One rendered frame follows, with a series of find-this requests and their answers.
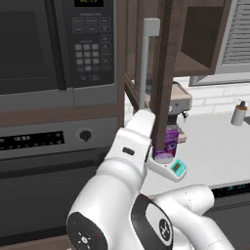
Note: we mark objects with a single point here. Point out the purple cereal box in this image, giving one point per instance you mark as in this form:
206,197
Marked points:
172,140

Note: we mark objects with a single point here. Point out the white digital scale teal display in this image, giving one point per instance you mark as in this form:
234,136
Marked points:
172,169

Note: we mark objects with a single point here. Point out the grey built-in oven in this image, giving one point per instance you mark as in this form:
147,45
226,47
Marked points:
39,182

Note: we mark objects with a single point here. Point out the grey microwave oven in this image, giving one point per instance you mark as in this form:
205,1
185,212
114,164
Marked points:
39,49

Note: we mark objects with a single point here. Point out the brown wall cabinet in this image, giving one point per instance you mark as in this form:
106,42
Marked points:
195,62

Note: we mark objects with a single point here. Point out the grey soap dispenser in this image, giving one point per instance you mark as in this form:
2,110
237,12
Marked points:
238,114

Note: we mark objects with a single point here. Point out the brown oven housing cabinet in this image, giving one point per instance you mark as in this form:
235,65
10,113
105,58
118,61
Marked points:
58,114

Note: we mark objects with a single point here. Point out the black oven knob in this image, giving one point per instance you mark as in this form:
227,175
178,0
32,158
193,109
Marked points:
85,135

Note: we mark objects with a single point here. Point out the grey window blinds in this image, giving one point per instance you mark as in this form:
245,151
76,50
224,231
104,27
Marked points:
237,35

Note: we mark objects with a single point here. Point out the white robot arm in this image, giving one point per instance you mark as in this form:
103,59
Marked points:
110,182

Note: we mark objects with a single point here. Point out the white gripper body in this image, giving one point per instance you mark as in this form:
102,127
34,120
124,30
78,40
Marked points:
142,122

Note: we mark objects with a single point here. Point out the beige coffee machine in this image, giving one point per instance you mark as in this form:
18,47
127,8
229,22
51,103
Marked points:
180,97

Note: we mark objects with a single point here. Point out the dark brown cabinet door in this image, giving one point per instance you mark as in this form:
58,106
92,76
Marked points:
164,65

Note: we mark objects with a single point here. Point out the dark grey dishwasher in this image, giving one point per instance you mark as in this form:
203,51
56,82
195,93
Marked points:
232,211

